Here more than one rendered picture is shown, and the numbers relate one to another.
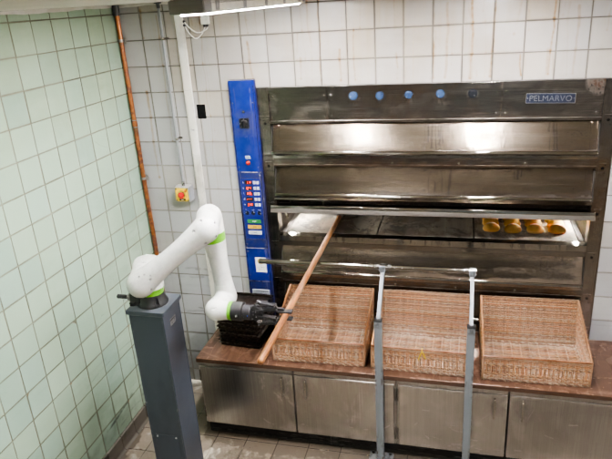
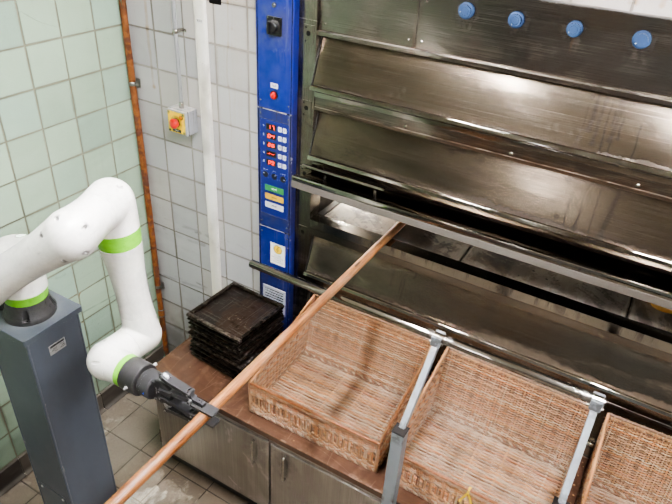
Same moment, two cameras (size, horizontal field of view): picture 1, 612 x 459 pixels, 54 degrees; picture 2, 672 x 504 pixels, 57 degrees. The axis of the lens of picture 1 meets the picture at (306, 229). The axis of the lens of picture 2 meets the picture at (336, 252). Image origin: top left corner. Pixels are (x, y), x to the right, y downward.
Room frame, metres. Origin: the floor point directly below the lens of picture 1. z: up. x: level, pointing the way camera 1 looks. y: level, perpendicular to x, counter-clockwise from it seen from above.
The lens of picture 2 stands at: (1.49, -0.41, 2.40)
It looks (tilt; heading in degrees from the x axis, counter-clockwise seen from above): 33 degrees down; 13
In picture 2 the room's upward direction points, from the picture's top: 4 degrees clockwise
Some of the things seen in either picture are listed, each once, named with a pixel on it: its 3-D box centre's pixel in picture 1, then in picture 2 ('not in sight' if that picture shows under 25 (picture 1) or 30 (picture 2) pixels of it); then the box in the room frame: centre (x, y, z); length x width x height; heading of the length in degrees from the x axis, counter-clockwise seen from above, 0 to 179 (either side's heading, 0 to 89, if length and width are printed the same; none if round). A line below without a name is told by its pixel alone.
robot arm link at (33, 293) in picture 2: (147, 275); (16, 270); (2.67, 0.79, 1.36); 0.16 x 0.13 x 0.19; 2
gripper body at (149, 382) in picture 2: (253, 311); (159, 387); (2.52, 0.27, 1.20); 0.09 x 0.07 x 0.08; 74
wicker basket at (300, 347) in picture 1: (325, 322); (342, 375); (3.20, -0.08, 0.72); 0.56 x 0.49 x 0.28; 76
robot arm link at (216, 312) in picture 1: (219, 309); (113, 360); (2.58, 0.44, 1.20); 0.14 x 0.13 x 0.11; 74
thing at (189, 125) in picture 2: (184, 192); (182, 120); (3.67, 0.76, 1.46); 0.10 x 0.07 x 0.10; 75
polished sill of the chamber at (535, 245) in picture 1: (423, 240); (535, 296); (3.33, -0.71, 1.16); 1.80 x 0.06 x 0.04; 75
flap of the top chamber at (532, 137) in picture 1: (424, 137); (584, 121); (3.31, -0.70, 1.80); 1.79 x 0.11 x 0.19; 75
